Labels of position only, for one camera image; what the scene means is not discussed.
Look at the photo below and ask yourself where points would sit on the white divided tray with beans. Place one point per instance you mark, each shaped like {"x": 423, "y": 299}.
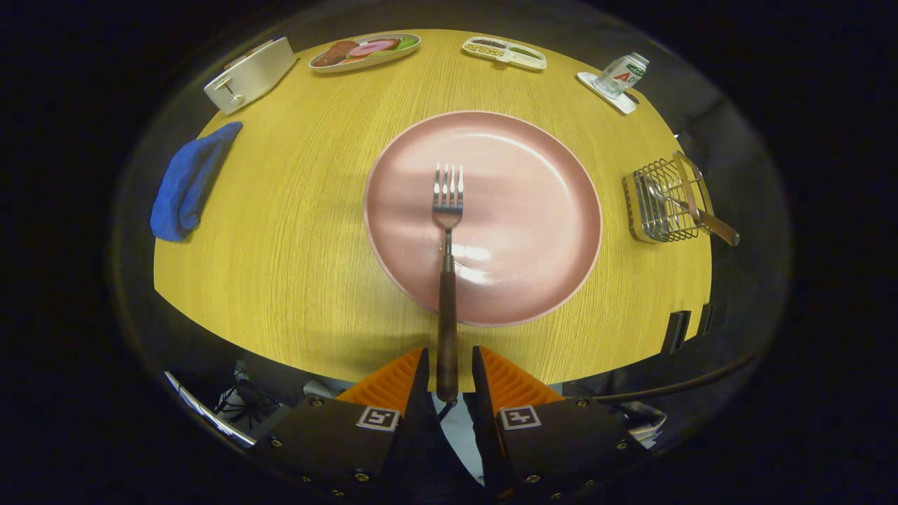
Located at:
{"x": 505, "y": 53}

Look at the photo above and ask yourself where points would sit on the black table clamp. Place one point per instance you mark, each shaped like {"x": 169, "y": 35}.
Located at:
{"x": 706, "y": 319}
{"x": 675, "y": 333}

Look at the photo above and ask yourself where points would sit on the white paper pile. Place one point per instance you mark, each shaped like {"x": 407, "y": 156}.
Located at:
{"x": 645, "y": 421}

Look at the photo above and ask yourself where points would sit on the white toaster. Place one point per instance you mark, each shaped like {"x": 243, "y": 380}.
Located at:
{"x": 249, "y": 81}

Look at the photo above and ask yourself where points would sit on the silver metal frame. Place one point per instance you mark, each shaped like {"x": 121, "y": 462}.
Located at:
{"x": 210, "y": 417}

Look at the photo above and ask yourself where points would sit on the pink round plate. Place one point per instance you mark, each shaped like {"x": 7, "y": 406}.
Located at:
{"x": 519, "y": 231}

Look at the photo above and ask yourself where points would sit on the oval plate with toy food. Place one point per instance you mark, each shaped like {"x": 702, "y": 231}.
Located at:
{"x": 365, "y": 52}

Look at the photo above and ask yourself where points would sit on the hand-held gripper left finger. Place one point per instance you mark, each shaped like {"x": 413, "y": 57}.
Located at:
{"x": 419, "y": 382}

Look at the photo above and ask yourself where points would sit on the white drink bottle green label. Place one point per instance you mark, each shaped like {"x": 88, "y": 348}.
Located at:
{"x": 621, "y": 75}

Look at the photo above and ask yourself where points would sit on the white square coaster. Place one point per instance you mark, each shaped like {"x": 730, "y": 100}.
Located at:
{"x": 621, "y": 104}

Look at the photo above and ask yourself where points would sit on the blue cloth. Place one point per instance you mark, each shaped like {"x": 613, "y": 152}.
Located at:
{"x": 188, "y": 186}

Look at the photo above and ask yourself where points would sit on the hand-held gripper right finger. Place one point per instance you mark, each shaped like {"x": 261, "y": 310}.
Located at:
{"x": 479, "y": 379}

